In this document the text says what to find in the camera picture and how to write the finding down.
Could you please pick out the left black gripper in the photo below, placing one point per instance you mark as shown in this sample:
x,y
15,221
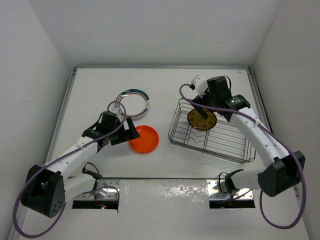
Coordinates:
x,y
130,133

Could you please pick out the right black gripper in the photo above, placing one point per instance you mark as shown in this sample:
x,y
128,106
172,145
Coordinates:
x,y
202,100

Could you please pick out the yellow brown patterned plate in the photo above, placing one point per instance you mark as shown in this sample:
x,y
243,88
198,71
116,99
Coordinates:
x,y
197,121

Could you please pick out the orange plastic plate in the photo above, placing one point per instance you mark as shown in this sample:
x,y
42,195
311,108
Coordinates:
x,y
148,140

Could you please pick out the white green-rimmed plate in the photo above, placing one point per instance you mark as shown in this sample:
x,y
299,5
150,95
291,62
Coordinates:
x,y
134,101

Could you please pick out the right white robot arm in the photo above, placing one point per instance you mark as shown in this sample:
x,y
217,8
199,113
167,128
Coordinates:
x,y
281,169

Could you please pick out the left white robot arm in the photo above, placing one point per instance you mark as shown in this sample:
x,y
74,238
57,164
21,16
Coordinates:
x,y
50,186

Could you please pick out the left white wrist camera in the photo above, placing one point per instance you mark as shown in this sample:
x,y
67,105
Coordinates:
x,y
118,110

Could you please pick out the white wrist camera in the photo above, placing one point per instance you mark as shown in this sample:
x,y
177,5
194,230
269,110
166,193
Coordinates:
x,y
199,83
118,110

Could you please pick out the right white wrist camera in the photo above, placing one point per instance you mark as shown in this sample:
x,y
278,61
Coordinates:
x,y
199,83

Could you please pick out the metal wire dish rack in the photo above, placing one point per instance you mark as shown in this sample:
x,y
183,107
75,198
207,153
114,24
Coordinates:
x,y
223,140

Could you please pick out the left metal mounting bracket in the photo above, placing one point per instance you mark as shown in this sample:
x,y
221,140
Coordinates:
x,y
105,190

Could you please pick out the metal mounting bracket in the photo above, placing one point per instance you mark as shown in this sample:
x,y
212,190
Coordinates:
x,y
105,190
215,194

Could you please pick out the right metal mounting bracket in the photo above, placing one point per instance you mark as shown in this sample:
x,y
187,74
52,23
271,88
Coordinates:
x,y
215,194

